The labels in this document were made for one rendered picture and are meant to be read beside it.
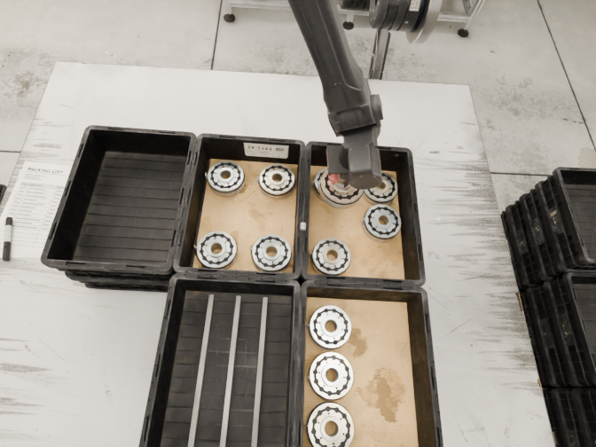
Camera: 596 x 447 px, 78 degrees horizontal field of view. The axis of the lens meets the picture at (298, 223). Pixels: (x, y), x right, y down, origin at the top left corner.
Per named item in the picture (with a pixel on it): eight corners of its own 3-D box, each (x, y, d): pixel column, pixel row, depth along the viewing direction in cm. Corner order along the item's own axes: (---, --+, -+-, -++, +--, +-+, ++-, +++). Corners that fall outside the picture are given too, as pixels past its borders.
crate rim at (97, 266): (90, 129, 102) (86, 124, 100) (199, 137, 104) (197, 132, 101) (43, 268, 86) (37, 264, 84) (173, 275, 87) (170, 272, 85)
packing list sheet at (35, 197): (19, 160, 120) (19, 160, 120) (92, 164, 121) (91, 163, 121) (-17, 256, 107) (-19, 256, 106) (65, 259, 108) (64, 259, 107)
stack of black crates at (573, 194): (493, 215, 187) (555, 166, 146) (550, 217, 189) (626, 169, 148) (511, 293, 171) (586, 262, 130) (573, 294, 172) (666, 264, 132)
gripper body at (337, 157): (376, 176, 76) (387, 158, 70) (327, 176, 75) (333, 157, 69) (372, 150, 79) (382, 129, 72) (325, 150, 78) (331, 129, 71)
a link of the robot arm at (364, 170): (378, 88, 59) (326, 101, 62) (384, 149, 55) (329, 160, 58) (388, 130, 70) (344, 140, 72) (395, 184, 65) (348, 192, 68)
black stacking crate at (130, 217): (105, 151, 111) (88, 126, 101) (204, 157, 112) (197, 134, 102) (65, 278, 95) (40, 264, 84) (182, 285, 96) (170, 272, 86)
